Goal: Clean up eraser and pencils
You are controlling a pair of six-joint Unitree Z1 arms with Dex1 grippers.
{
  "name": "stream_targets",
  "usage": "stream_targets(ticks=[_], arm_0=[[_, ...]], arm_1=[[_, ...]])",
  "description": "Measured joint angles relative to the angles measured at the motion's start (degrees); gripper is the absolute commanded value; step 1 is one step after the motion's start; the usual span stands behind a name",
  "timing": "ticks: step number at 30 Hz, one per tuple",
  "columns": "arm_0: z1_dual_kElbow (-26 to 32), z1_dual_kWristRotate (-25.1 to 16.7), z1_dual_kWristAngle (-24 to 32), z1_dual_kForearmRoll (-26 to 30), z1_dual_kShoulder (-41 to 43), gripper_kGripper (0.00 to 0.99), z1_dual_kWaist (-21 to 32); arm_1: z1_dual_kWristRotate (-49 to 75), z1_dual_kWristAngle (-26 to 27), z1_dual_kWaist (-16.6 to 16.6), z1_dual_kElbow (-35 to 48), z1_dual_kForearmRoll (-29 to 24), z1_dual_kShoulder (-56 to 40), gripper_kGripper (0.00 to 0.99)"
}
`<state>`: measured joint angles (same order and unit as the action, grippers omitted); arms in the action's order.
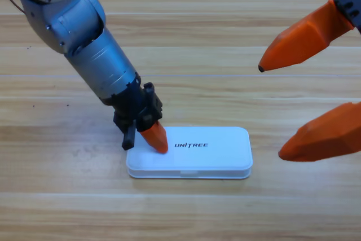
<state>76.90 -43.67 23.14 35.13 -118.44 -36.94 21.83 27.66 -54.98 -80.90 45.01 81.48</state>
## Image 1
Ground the white Unitree pencil case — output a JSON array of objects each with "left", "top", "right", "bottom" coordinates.
[{"left": 126, "top": 126, "right": 253, "bottom": 180}]

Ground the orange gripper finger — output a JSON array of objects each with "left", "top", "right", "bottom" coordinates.
[{"left": 278, "top": 102, "right": 361, "bottom": 163}]

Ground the thin brown cable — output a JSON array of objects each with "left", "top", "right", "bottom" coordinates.
[{"left": 0, "top": 0, "right": 26, "bottom": 15}]

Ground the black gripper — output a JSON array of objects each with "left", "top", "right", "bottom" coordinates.
[
  {"left": 258, "top": 0, "right": 361, "bottom": 73},
  {"left": 111, "top": 76, "right": 169, "bottom": 155}
]

